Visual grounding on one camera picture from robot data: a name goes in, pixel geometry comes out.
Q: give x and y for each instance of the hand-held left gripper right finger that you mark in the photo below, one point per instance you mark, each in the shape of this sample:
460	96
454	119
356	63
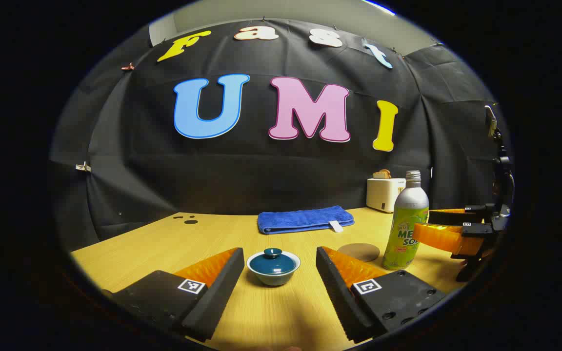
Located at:
339	297

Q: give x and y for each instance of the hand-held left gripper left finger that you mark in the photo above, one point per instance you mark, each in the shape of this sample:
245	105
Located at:
215	297

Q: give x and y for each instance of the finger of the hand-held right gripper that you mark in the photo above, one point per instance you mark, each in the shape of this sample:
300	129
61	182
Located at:
444	237
456	217

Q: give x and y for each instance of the silver green-label water bottle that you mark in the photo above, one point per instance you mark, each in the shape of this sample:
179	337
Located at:
406	214

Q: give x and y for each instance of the round brown coaster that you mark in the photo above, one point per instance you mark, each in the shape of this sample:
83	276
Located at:
359	252

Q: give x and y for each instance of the white teacup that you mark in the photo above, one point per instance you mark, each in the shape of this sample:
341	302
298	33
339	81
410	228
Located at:
273	281

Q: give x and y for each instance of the white toaster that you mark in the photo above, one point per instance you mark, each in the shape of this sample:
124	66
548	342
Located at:
382	195

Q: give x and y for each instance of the bread slice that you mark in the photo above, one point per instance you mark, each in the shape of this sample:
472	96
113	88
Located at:
382	174

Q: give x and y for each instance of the blue folded towel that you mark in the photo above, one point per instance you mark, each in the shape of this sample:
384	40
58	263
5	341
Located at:
303	219

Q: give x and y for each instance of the black backdrop cloth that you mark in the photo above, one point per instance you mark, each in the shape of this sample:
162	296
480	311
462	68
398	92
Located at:
261	175

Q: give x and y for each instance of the white cloth clip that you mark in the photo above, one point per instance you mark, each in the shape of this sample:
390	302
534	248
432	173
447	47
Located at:
83	167

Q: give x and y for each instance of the red cloth clip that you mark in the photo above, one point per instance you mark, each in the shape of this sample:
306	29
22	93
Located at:
127	67

